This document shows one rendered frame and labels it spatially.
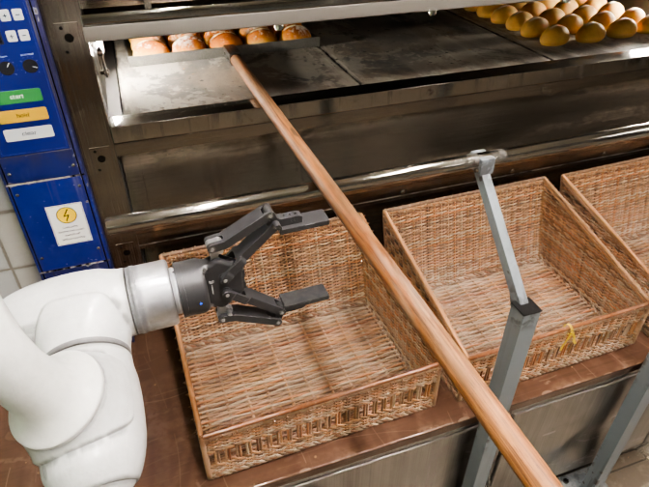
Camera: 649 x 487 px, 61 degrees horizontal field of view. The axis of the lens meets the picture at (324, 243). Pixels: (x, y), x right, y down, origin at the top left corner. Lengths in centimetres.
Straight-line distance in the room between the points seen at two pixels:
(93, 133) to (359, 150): 64
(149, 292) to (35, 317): 13
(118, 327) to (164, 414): 73
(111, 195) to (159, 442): 57
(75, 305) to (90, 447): 18
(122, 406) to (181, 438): 74
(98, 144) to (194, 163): 22
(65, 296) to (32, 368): 17
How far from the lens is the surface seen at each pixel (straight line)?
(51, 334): 70
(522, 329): 114
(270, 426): 120
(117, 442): 62
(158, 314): 72
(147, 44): 166
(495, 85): 158
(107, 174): 134
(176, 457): 134
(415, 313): 70
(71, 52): 124
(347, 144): 144
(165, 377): 149
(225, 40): 168
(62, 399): 60
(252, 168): 138
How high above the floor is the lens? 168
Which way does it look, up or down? 36 degrees down
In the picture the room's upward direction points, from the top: straight up
